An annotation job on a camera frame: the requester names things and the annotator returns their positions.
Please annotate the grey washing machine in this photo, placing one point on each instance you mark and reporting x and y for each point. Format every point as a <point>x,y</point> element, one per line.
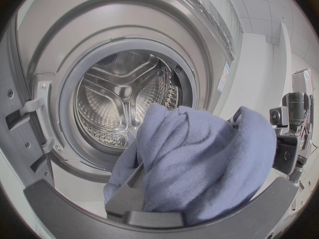
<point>154,33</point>

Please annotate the white curtain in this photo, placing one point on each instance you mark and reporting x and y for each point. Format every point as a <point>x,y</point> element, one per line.
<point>230,16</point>

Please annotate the blue-grey garment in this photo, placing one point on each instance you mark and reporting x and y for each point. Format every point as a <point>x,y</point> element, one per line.
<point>199,158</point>

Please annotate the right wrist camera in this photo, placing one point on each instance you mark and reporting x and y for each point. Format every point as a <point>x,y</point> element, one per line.
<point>278,116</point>

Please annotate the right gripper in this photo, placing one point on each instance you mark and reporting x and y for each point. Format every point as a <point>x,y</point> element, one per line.
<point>286,155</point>

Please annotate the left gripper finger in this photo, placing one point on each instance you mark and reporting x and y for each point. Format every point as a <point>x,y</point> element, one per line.
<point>133,188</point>

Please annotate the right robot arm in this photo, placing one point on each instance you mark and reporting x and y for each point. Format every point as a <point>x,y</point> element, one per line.
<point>296,103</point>

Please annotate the washing machine door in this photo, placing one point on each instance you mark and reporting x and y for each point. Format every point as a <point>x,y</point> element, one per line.
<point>17,123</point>

